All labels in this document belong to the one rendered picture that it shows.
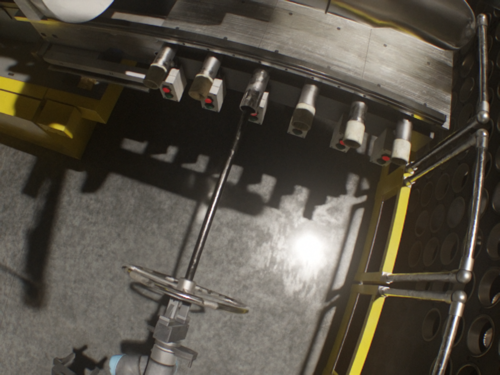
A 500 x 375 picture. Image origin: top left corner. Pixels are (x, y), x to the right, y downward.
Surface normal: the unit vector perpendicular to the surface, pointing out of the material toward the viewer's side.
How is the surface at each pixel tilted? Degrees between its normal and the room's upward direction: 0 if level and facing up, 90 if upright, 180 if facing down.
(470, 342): 26
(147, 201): 0
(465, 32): 60
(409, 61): 0
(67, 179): 0
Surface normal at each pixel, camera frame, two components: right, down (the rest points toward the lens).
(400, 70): 0.01, -0.22
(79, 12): 0.95, 0.30
